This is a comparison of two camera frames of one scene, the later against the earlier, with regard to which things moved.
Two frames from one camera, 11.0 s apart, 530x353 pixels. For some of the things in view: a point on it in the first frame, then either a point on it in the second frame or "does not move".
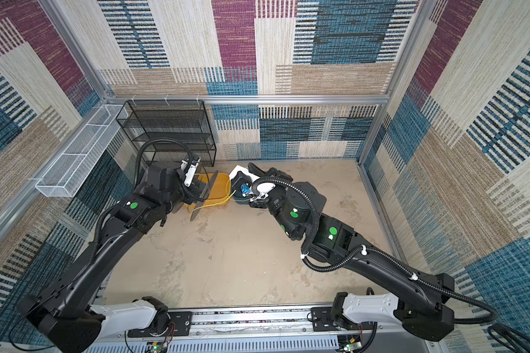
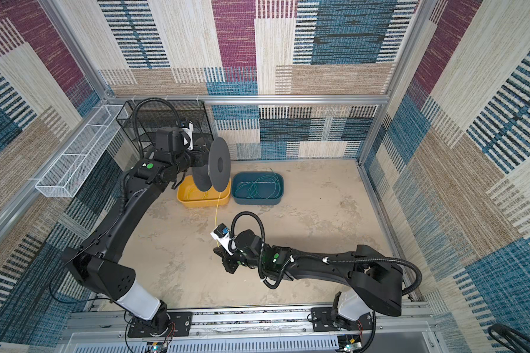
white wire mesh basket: (65, 176) does not move
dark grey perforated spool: (202, 198) -> (216, 173)
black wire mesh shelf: (185, 120) does not move
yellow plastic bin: (220, 194) does not move
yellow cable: (221, 203) -> (216, 216)
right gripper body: (273, 172) -> (232, 262)
